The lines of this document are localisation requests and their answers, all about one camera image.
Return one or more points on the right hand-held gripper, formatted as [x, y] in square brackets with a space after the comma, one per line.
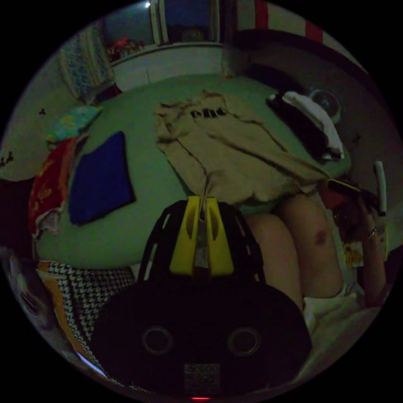
[343, 200]

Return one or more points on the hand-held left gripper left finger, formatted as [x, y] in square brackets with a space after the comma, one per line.
[184, 248]

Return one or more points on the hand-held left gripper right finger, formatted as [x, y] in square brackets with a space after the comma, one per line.
[220, 252]

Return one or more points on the skin-colored short sleeve shirt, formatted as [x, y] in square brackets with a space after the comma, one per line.
[239, 157]

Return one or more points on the person's right forearm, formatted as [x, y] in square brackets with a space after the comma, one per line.
[374, 270]

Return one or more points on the person's right hand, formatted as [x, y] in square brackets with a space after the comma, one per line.
[355, 225]

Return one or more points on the person's body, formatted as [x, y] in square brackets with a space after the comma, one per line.
[283, 245]

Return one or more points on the pile of clothes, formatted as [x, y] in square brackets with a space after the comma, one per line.
[308, 126]

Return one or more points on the bed with green sheet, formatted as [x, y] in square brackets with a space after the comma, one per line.
[151, 176]

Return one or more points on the houndstooth patterned cloth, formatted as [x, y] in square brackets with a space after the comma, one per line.
[91, 289]

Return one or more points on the blue folded garment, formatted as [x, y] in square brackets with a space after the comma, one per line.
[100, 179]

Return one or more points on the red printed blanket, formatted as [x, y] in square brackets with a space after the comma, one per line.
[50, 189]

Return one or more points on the pillow with colourful print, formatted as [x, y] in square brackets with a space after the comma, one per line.
[75, 121]

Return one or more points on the patterned curtain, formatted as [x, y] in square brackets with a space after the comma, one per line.
[85, 66]

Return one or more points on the window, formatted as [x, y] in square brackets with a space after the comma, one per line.
[189, 20]

